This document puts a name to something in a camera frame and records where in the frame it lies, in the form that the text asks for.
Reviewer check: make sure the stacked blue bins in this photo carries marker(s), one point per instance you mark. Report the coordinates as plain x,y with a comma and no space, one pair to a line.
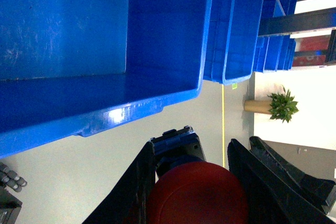
233,34

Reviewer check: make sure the blue middle plastic bin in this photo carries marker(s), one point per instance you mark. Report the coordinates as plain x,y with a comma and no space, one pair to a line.
80,67

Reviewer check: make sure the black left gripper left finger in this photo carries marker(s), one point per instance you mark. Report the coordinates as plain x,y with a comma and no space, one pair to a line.
126,203

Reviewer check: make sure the potted green plant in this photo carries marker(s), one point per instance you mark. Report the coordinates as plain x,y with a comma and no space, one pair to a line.
279,106

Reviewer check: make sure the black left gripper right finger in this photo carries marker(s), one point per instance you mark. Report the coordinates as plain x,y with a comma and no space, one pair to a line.
277,191

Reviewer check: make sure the red mushroom push button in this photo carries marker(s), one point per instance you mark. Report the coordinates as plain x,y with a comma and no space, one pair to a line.
190,189

